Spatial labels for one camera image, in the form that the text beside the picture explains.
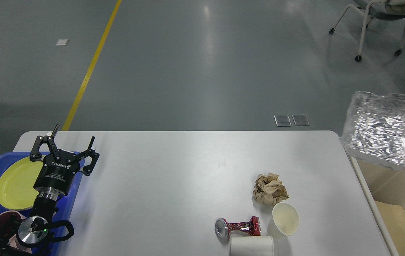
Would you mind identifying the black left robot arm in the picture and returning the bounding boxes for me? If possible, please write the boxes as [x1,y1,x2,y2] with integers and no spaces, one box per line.
[0,125,100,256]

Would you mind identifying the right metal floor plate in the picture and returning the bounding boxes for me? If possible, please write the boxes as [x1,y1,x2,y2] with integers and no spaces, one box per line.
[292,114,310,126]

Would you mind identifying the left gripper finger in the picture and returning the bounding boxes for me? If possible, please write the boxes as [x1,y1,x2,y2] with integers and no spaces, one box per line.
[69,135,100,177]
[29,124,60,161]

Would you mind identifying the aluminium foil tray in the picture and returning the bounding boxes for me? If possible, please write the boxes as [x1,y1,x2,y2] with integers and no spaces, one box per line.
[341,91,405,170]

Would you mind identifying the white framed office chair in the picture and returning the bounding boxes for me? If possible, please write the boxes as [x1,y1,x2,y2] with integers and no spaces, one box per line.
[329,0,405,62]

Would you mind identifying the beige plastic bin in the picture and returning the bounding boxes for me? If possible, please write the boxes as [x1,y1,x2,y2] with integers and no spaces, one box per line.
[348,156,405,256]

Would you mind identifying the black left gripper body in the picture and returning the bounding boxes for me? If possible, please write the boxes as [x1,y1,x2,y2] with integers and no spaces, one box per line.
[33,151,80,196]

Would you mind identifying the lying white paper cup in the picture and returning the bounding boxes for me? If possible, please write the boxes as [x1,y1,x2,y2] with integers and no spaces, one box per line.
[230,236,274,256]

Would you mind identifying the pink mug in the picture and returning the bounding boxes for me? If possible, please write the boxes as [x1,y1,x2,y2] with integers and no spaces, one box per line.
[0,210,32,253]

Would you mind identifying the white floor marker tag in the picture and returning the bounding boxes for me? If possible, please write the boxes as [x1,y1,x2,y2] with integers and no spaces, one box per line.
[55,39,69,46]

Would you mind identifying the left metal floor plate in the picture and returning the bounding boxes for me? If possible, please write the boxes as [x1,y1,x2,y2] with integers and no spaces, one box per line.
[274,115,292,127]

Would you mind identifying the yellow plastic plate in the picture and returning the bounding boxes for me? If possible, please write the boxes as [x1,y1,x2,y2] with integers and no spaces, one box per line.
[0,157,43,211]

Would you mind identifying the crushed red soda can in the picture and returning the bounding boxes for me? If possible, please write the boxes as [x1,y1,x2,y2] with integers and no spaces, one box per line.
[214,216,261,240]

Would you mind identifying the upright white paper cup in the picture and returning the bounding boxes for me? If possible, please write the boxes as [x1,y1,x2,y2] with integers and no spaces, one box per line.
[267,202,300,237]

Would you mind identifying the metal floor plate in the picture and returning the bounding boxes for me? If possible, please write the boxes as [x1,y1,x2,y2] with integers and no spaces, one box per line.
[292,114,310,126]
[274,115,292,127]

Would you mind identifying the crumpled brown paper ball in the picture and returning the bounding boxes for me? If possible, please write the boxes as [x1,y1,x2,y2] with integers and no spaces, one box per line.
[252,173,290,206]

